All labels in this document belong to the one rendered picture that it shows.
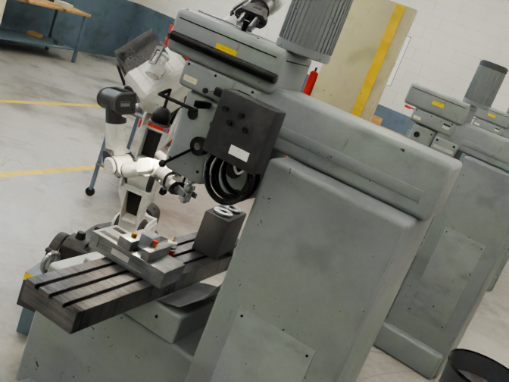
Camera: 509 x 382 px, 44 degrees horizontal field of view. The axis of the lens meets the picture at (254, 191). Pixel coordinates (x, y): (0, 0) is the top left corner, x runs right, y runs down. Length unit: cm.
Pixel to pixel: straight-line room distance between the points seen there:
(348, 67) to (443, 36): 741
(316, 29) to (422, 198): 66
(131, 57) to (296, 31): 92
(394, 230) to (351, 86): 217
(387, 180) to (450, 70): 929
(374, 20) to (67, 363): 260
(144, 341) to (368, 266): 99
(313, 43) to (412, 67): 927
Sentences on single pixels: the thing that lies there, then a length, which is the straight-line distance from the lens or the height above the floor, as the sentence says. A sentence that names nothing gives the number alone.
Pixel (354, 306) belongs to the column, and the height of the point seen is 125.
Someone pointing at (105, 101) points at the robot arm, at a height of 139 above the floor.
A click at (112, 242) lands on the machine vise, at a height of 100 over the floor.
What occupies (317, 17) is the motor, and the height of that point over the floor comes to 202.
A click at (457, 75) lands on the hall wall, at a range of 1127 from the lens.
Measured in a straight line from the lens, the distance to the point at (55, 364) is 290.
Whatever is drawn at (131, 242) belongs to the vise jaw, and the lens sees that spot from 241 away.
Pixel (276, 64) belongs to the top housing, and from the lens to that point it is 218.
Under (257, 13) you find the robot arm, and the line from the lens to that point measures 240.
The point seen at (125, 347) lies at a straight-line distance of 262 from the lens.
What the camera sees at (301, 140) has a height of 163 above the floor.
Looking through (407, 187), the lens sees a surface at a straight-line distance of 205.
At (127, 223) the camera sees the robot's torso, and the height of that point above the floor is 73.
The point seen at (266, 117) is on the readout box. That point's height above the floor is 170.
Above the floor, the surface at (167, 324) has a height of 79.
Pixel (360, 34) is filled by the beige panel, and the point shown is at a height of 206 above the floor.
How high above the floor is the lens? 198
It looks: 15 degrees down
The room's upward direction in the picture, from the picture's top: 21 degrees clockwise
